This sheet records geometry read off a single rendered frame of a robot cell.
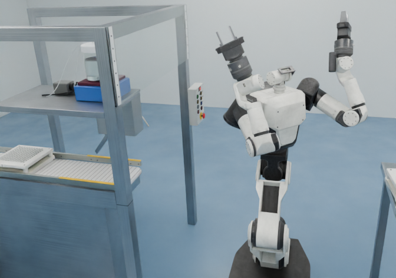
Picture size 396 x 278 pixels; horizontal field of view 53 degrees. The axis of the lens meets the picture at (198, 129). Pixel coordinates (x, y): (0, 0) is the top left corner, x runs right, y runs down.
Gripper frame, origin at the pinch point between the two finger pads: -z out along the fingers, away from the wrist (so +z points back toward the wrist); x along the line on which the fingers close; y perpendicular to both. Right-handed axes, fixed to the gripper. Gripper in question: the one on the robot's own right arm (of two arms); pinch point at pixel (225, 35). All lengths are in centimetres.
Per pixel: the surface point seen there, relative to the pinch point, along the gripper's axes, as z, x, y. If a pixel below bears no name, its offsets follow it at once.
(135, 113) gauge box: 18, -57, -34
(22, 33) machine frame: -38, -80, -8
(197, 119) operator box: 46, -37, -97
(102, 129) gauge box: 19, -78, -37
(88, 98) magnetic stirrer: 0, -71, -20
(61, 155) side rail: 24, -114, -55
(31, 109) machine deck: -7, -96, -14
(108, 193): 47, -84, -17
